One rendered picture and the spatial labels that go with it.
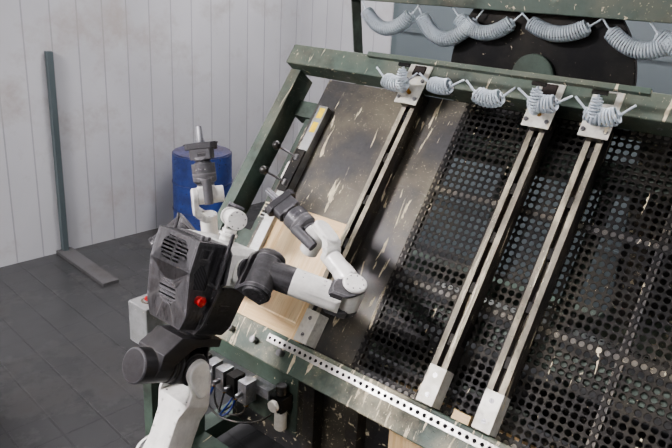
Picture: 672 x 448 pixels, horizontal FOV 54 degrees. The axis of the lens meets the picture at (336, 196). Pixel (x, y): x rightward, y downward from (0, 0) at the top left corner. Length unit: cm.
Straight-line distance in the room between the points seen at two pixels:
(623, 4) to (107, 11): 392
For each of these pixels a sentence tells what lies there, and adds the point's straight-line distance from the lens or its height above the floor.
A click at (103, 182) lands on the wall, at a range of 575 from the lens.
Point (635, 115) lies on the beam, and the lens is 235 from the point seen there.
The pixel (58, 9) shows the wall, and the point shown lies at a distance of 540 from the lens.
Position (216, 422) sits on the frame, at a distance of 335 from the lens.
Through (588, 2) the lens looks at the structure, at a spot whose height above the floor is 215.
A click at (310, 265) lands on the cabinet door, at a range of 262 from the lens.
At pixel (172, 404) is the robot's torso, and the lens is 236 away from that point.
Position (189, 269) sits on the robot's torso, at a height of 134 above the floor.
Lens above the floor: 219
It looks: 18 degrees down
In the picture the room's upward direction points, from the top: 3 degrees clockwise
